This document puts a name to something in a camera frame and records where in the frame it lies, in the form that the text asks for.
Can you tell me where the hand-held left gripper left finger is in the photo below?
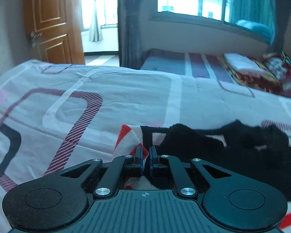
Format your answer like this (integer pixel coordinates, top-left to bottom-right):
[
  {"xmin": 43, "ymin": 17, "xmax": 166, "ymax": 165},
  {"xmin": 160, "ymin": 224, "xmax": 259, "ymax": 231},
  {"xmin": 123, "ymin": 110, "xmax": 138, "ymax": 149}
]
[{"xmin": 58, "ymin": 146, "xmax": 144, "ymax": 199}]

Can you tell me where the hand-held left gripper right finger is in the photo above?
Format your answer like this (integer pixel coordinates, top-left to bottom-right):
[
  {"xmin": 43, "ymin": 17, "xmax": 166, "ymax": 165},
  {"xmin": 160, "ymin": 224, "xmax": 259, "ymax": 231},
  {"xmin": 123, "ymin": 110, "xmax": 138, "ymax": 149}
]
[{"xmin": 149, "ymin": 146, "xmax": 234, "ymax": 199}]

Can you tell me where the striped cartoon print sweater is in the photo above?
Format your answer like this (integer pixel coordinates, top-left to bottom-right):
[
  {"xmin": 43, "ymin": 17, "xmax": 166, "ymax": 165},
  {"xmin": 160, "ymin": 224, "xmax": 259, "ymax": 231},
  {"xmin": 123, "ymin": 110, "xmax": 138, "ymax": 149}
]
[{"xmin": 113, "ymin": 119, "xmax": 291, "ymax": 233}]

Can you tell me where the patterned pink white bed sheet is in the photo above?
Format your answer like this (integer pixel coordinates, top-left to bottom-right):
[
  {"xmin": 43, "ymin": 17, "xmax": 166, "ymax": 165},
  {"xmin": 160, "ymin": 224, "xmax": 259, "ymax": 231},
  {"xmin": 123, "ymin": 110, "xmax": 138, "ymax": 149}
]
[{"xmin": 0, "ymin": 59, "xmax": 291, "ymax": 233}]

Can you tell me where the grey striped low bed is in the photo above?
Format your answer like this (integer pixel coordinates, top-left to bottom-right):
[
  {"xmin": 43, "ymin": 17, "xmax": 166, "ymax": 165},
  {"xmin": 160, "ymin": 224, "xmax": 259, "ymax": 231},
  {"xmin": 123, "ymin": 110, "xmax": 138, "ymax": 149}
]
[{"xmin": 139, "ymin": 48, "xmax": 234, "ymax": 78}]

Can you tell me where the folded red white blanket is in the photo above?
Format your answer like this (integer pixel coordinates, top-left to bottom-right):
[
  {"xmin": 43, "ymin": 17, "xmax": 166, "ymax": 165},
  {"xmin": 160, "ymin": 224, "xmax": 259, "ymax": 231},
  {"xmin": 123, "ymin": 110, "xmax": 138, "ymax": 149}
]
[{"xmin": 217, "ymin": 53, "xmax": 285, "ymax": 96}]

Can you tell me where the grey curtain beside door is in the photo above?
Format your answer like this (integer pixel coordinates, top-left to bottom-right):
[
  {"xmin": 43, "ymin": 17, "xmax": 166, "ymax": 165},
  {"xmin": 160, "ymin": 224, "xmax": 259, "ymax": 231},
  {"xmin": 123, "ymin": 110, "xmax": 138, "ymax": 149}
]
[{"xmin": 117, "ymin": 0, "xmax": 146, "ymax": 70}]

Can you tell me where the white sheer curtain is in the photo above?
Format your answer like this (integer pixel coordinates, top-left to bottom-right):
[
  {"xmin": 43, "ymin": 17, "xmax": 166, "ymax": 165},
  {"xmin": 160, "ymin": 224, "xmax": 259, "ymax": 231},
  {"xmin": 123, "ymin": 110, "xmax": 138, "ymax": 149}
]
[{"xmin": 88, "ymin": 0, "xmax": 104, "ymax": 42}]

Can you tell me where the brown wooden door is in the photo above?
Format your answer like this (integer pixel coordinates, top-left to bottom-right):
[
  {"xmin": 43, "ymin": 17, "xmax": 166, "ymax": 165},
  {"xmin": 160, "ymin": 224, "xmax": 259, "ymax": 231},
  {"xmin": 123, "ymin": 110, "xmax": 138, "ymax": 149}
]
[{"xmin": 23, "ymin": 0, "xmax": 85, "ymax": 65}]

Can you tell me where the metal door handle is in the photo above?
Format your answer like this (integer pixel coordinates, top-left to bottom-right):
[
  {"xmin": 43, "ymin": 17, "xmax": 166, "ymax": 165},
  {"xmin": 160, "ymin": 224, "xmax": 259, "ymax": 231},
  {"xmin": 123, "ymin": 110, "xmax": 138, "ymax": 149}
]
[{"xmin": 29, "ymin": 31, "xmax": 43, "ymax": 48}]

